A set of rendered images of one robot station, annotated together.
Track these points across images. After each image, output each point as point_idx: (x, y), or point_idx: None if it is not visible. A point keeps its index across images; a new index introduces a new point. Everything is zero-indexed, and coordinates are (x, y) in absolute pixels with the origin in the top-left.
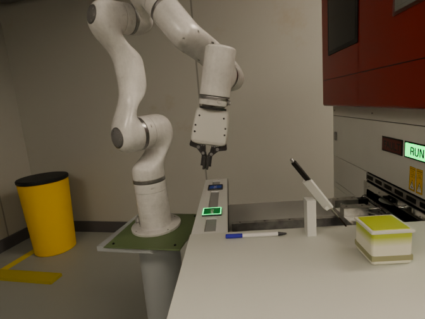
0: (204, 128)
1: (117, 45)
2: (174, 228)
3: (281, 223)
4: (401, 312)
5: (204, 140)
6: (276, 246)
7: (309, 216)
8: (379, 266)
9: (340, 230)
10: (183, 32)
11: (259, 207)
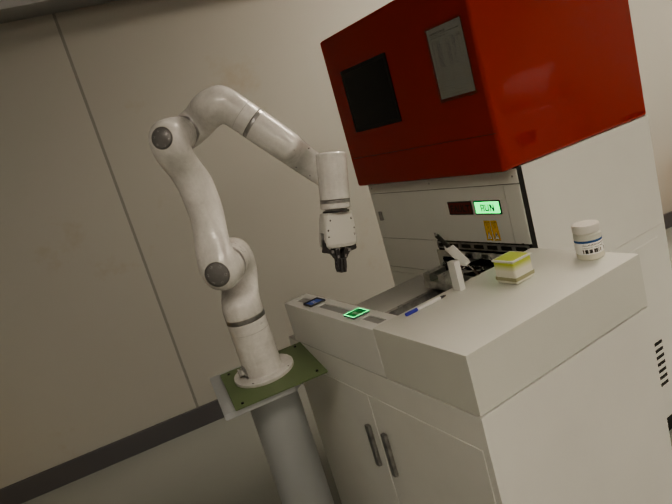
0: (337, 232)
1: (194, 168)
2: (293, 362)
3: (393, 312)
4: (551, 292)
5: (339, 243)
6: (450, 303)
7: (458, 274)
8: (520, 283)
9: (475, 279)
10: (293, 144)
11: None
